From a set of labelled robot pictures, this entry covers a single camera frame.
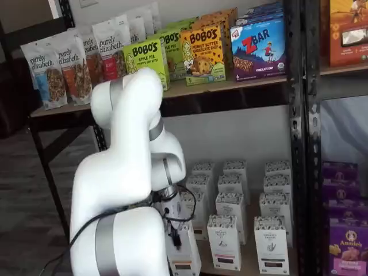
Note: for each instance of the red purely elizabeth granola bag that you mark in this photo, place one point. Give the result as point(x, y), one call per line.
point(110, 54)

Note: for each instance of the brown purely elizabeth granola bag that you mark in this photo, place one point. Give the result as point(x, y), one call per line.
point(92, 54)

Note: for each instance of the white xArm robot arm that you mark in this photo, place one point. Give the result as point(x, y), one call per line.
point(115, 172)

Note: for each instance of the orange purely elizabeth granola bag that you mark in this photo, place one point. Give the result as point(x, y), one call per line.
point(76, 72)

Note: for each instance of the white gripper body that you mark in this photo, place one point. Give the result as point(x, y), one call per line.
point(172, 211)

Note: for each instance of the black metal shelving rack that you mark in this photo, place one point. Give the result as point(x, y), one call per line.
point(296, 143)
point(313, 172)

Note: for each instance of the blue Z Bar box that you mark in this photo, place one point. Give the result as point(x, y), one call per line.
point(261, 14)
point(258, 49)

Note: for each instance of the white granola bag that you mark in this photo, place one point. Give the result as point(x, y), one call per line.
point(152, 20)
point(136, 26)

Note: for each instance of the purple Annie's box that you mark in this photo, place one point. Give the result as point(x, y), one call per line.
point(343, 202)
point(339, 174)
point(348, 247)

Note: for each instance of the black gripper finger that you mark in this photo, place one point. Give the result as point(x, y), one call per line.
point(176, 235)

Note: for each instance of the blue purely elizabeth granola bag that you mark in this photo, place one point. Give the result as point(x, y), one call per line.
point(46, 77)

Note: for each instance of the green Bobo's apple pie box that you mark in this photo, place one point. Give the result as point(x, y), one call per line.
point(181, 24)
point(145, 54)
point(175, 54)

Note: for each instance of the white box with yellow strip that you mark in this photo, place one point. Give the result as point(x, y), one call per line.
point(188, 247)

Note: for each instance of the white box with pink strip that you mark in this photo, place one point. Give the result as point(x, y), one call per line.
point(224, 241)

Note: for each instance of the white box with dark strip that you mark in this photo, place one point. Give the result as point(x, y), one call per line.
point(271, 244)

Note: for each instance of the orange snack box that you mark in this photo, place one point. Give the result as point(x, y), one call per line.
point(348, 31)

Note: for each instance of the dark brown furniture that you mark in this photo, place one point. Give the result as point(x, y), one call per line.
point(14, 100)

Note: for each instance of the orange Bobo's peanut butter box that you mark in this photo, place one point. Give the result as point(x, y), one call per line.
point(202, 54)
point(218, 18)

